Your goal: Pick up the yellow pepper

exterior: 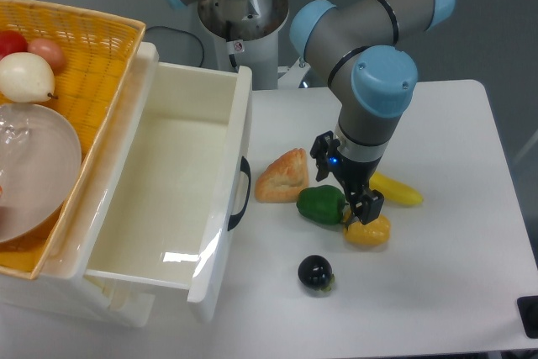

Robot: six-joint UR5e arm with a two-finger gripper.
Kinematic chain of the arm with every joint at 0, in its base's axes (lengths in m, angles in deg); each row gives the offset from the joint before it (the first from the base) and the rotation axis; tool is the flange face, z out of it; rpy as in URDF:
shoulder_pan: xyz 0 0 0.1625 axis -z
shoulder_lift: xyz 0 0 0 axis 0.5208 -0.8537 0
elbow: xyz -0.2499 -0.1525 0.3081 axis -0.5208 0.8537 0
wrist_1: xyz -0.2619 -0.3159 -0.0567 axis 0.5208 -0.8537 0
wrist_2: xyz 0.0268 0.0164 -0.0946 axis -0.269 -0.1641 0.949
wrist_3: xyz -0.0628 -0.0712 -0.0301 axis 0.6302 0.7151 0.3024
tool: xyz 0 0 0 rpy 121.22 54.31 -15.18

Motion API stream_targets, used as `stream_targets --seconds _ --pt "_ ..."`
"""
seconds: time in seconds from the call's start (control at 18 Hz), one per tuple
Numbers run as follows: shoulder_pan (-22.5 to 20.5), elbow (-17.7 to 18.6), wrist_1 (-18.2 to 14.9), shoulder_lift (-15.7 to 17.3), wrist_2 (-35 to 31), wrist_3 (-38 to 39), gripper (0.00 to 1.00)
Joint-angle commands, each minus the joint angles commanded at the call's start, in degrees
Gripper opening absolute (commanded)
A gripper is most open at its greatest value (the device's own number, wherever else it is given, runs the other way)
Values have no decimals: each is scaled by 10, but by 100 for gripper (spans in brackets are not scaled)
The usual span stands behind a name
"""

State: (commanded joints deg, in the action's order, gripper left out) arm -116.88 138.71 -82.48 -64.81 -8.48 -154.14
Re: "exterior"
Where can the white pear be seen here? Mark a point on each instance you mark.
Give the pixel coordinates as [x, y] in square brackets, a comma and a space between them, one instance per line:
[26, 78]

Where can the yellow bell pepper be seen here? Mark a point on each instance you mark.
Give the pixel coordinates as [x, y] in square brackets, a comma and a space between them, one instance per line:
[375, 233]

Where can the yellow woven basket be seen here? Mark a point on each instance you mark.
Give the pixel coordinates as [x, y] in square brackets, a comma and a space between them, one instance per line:
[100, 49]

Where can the triangular bread pastry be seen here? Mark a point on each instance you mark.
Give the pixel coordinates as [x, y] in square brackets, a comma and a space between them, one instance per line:
[284, 179]

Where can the yellow banana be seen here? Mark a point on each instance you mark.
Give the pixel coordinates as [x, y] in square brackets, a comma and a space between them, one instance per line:
[396, 191]

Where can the green bell pepper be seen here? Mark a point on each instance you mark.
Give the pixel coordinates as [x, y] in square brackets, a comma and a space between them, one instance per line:
[322, 205]

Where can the dark purple eggplant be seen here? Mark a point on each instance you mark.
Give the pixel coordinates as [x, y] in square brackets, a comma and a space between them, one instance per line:
[316, 273]

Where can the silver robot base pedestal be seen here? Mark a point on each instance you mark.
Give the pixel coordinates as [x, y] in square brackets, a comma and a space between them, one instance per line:
[246, 33]

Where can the white open drawer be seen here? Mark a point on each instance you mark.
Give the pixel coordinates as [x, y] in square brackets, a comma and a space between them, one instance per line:
[184, 188]

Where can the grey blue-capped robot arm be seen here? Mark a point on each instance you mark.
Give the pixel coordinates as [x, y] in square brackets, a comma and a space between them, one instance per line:
[354, 51]

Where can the black corner device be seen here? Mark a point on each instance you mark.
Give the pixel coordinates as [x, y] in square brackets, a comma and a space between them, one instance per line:
[528, 308]

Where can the white drawer cabinet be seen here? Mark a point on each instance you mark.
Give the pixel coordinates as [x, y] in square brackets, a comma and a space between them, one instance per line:
[63, 285]

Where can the pink peach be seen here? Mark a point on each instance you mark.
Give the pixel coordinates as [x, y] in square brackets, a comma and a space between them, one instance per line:
[50, 51]

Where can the red tomato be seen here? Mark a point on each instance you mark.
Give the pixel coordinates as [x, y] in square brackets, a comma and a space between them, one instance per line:
[12, 42]

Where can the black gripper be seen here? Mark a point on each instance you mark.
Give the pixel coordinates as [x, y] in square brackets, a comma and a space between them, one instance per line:
[354, 177]

